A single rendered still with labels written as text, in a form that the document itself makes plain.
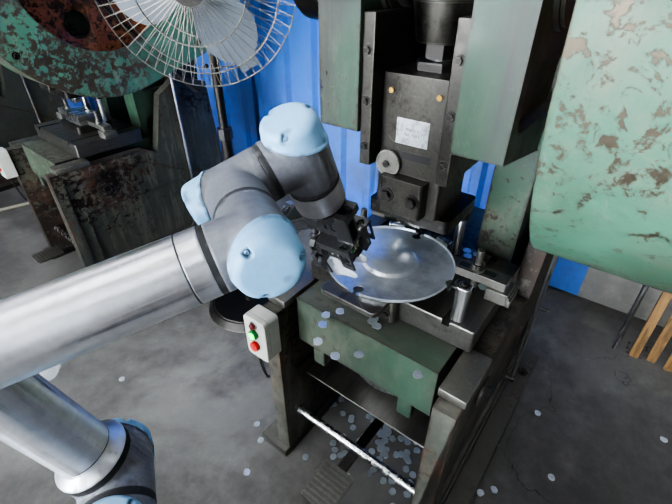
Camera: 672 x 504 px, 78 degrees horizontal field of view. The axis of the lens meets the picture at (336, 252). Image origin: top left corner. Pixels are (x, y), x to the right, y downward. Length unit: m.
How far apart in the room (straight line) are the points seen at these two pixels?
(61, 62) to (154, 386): 1.21
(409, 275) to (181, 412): 1.08
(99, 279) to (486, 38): 0.61
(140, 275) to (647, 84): 0.44
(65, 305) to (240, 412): 1.27
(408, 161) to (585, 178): 0.47
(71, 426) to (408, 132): 0.75
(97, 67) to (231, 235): 1.51
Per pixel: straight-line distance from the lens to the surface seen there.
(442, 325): 0.95
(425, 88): 0.83
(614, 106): 0.42
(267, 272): 0.39
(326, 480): 1.31
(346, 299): 0.84
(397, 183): 0.87
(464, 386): 0.91
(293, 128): 0.50
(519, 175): 1.08
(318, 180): 0.54
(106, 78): 1.89
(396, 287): 0.88
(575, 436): 1.77
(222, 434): 1.62
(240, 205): 0.43
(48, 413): 0.72
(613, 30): 0.41
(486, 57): 0.73
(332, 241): 0.65
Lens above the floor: 1.33
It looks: 34 degrees down
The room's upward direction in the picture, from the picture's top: straight up
